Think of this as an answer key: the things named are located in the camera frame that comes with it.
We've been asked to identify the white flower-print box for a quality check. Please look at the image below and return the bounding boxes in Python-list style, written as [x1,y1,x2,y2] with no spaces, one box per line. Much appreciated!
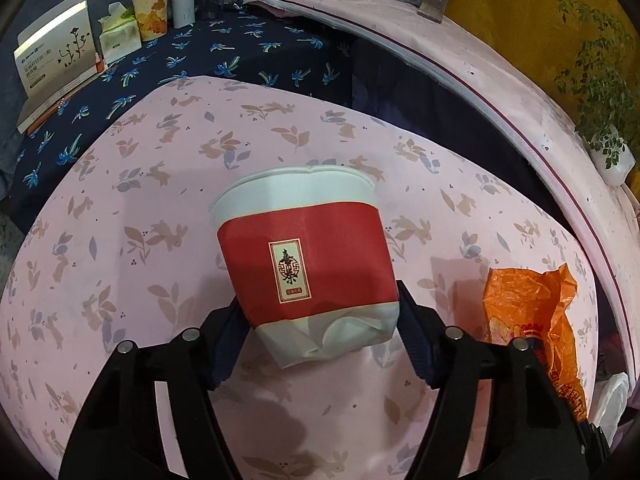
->
[13,0,96,98]

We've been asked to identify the pink cloth with red stripe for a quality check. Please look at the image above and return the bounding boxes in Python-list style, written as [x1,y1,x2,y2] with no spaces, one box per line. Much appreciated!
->
[242,0,640,401]

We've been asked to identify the orange-edged book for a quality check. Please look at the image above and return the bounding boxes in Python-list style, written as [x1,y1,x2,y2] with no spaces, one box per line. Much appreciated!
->
[16,52,108,135]

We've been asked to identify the yellow cloth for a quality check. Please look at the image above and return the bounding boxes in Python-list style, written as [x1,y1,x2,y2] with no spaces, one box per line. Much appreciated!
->
[442,0,640,161]

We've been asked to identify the green plant in white pot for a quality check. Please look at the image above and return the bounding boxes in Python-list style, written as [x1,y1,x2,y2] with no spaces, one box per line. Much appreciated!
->
[552,0,637,187]

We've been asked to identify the red and white paper cup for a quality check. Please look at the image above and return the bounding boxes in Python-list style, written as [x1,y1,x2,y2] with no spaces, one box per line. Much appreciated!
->
[210,164,401,370]

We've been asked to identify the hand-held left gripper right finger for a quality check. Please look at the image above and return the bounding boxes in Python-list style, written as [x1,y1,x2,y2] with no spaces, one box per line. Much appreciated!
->
[395,280,588,480]

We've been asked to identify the dark purple cloth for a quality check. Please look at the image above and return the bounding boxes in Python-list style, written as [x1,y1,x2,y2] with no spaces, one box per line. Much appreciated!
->
[350,40,631,376]

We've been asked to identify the pink rabbit-print tablecloth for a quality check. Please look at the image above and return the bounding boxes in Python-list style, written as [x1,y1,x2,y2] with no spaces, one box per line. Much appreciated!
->
[0,75,608,480]

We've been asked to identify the small orange plastic bag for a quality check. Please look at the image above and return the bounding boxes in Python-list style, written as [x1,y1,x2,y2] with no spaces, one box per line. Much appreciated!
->
[481,262,588,423]

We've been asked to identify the green tissue pack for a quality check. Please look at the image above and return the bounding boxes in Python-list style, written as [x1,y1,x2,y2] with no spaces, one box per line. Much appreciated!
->
[97,2,141,63]

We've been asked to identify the navy leaf-print cloth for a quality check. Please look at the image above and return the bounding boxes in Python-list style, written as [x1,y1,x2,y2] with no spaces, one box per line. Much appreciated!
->
[0,2,356,231]

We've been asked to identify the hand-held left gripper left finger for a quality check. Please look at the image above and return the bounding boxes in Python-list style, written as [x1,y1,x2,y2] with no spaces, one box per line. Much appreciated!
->
[59,296,251,480]

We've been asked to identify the yellow printed canister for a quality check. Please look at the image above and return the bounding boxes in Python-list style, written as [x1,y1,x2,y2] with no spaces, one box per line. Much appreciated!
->
[131,0,168,42]

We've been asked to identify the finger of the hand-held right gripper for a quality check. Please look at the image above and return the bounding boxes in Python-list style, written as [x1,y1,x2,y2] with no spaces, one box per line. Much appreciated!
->
[577,420,611,476]

